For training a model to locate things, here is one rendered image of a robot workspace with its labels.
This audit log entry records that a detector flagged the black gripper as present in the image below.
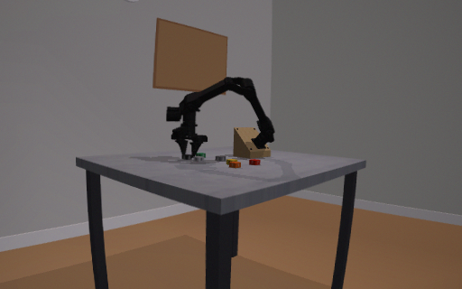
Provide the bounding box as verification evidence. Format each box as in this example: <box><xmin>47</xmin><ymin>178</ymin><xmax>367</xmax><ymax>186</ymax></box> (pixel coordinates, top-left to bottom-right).
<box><xmin>171</xmin><ymin>121</ymin><xmax>208</xmax><ymax>158</ymax></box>

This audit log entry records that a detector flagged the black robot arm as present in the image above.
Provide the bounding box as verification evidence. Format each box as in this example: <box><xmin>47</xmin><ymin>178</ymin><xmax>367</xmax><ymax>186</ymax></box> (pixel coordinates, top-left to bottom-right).
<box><xmin>166</xmin><ymin>77</ymin><xmax>275</xmax><ymax>149</ymax></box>

